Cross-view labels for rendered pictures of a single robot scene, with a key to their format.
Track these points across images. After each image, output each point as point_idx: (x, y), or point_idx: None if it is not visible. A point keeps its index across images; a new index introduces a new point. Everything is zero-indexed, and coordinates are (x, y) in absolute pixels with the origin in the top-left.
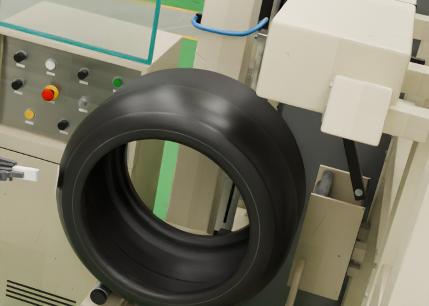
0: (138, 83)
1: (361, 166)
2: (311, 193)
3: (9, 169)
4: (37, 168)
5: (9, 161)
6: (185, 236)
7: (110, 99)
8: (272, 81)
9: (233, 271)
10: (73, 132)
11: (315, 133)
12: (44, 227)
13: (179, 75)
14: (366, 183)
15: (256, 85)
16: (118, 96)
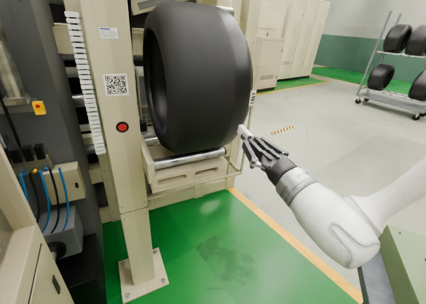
0: (209, 16)
1: (61, 73)
2: (136, 68)
3: (257, 136)
4: (239, 125)
5: (248, 144)
6: (161, 129)
7: (233, 28)
8: None
9: (165, 119)
10: (245, 65)
11: (54, 65)
12: None
13: (192, 4)
14: None
15: (11, 53)
16: (231, 23)
